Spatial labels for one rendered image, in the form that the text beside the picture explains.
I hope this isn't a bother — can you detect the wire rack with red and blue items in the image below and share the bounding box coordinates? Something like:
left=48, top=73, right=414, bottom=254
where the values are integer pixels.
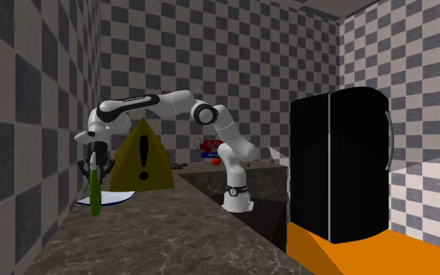
left=194, top=137, right=227, bottom=163

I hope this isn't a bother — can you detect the black refrigerator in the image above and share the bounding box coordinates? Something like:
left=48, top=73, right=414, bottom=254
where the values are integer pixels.
left=289, top=86, right=395, bottom=245

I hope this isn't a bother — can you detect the yellow triangular warning sign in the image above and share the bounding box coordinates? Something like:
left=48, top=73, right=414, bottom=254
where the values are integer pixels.
left=108, top=116, right=176, bottom=192

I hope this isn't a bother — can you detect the white plate with blue rim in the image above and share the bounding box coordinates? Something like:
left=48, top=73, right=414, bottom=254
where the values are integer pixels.
left=76, top=190, right=136, bottom=207

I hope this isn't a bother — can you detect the green bottle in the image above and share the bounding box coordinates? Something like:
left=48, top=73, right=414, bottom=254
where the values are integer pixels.
left=89, top=152, right=103, bottom=218

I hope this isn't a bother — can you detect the dark robot stand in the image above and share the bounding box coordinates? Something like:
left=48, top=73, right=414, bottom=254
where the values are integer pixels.
left=209, top=193, right=289, bottom=253

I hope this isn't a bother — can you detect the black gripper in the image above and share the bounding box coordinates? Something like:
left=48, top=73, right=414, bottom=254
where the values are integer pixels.
left=77, top=141, right=116, bottom=179

